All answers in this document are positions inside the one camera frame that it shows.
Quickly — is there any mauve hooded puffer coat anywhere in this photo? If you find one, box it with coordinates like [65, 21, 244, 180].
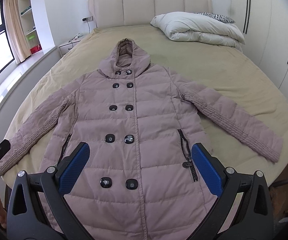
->
[0, 38, 283, 239]

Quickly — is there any beige bed sheet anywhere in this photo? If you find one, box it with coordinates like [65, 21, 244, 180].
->
[5, 25, 288, 184]

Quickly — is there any red box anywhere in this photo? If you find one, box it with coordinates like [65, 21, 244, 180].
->
[30, 44, 42, 54]

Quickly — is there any white nightstand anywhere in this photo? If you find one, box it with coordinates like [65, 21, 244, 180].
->
[59, 37, 82, 57]

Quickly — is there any green box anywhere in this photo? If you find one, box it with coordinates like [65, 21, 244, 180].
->
[26, 33, 36, 42]

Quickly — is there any beige curtain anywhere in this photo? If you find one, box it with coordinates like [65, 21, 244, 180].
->
[3, 0, 31, 64]

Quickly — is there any white folded duvet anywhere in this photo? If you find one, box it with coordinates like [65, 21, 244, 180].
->
[151, 11, 245, 50]

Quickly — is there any zebra print pillow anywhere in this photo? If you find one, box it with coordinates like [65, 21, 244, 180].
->
[196, 12, 236, 24]

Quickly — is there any white wardrobe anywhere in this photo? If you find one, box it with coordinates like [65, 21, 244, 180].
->
[230, 0, 288, 100]

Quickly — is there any cream upholstered headboard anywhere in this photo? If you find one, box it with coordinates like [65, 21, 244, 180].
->
[88, 0, 212, 28]

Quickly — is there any wall power socket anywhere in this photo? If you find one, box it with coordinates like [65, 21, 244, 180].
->
[82, 16, 93, 22]

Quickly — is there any white wall shelf unit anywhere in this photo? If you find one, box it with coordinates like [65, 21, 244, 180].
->
[18, 0, 40, 49]

